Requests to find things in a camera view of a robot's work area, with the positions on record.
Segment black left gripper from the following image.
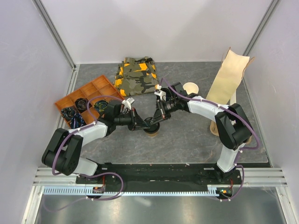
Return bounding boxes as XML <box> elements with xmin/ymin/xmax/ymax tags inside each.
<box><xmin>114</xmin><ymin>108</ymin><xmax>150</xmax><ymax>132</ymax></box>

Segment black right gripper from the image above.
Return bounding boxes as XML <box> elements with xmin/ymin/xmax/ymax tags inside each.
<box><xmin>151</xmin><ymin>98</ymin><xmax>178</xmax><ymax>125</ymax></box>

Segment black plastic cup lid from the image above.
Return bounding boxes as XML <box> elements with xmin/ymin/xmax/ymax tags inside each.
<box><xmin>144</xmin><ymin>117</ymin><xmax>160</xmax><ymax>134</ymax></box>

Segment single brown paper cup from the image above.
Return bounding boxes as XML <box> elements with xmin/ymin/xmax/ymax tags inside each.
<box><xmin>144</xmin><ymin>130</ymin><xmax>158</xmax><ymax>137</ymax></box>

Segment stack of paper cups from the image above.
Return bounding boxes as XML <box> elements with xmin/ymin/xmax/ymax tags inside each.
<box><xmin>183</xmin><ymin>82</ymin><xmax>199</xmax><ymax>95</ymax></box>

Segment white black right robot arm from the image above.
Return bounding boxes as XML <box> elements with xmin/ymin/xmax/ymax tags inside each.
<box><xmin>150</xmin><ymin>82</ymin><xmax>253</xmax><ymax>184</ymax></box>

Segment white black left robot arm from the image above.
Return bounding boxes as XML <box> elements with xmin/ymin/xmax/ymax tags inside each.
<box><xmin>42</xmin><ymin>98</ymin><xmax>150</xmax><ymax>183</ymax></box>

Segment stack of black lids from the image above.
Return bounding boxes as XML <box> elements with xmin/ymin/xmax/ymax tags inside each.
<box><xmin>154</xmin><ymin>88</ymin><xmax>171</xmax><ymax>102</ymax></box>

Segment green yellow rolled sock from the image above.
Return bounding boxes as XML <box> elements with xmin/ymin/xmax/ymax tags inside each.
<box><xmin>93</xmin><ymin>100</ymin><xmax>108</xmax><ymax>116</ymax></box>

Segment camouflage folded cloth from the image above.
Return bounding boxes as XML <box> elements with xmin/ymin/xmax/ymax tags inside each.
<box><xmin>114</xmin><ymin>56</ymin><xmax>159</xmax><ymax>97</ymax></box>

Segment orange compartment tray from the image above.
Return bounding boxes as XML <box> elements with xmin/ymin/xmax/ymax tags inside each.
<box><xmin>55</xmin><ymin>75</ymin><xmax>124</xmax><ymax>127</ymax></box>

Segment cardboard cup carrier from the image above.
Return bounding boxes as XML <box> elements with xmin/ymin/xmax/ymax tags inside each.
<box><xmin>210</xmin><ymin>121</ymin><xmax>252</xmax><ymax>144</ymax></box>

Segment blue striped rolled sock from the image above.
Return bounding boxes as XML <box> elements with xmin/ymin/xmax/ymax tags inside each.
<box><xmin>70</xmin><ymin>113</ymin><xmax>86</xmax><ymax>129</ymax></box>

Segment dark patterned rolled sock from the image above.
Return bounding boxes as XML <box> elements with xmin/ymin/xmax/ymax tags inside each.
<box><xmin>61</xmin><ymin>107</ymin><xmax>76</xmax><ymax>121</ymax></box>

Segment white paper straws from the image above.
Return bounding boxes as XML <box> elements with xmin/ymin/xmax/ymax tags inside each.
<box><xmin>229</xmin><ymin>91</ymin><xmax>236</xmax><ymax>105</ymax></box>

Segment brown paper bag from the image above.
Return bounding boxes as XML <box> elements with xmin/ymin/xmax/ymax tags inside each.
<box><xmin>206</xmin><ymin>49</ymin><xmax>255</xmax><ymax>105</ymax></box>

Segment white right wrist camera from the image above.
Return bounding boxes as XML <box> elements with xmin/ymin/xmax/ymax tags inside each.
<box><xmin>154</xmin><ymin>84</ymin><xmax>166</xmax><ymax>101</ymax></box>

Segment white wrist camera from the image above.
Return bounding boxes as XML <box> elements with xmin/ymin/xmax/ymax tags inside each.
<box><xmin>121</xmin><ymin>98</ymin><xmax>135</xmax><ymax>114</ymax></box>
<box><xmin>154</xmin><ymin>84</ymin><xmax>166</xmax><ymax>101</ymax></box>

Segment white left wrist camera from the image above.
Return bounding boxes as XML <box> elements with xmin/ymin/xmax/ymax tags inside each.
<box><xmin>121</xmin><ymin>98</ymin><xmax>135</xmax><ymax>114</ymax></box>

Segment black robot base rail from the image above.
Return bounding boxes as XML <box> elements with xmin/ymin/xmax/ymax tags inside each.
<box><xmin>76</xmin><ymin>163</ymin><xmax>242</xmax><ymax>191</ymax></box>

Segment grey slotted cable duct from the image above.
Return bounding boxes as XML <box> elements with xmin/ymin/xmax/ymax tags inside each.
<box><xmin>43</xmin><ymin>186</ymin><xmax>228</xmax><ymax>196</ymax></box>

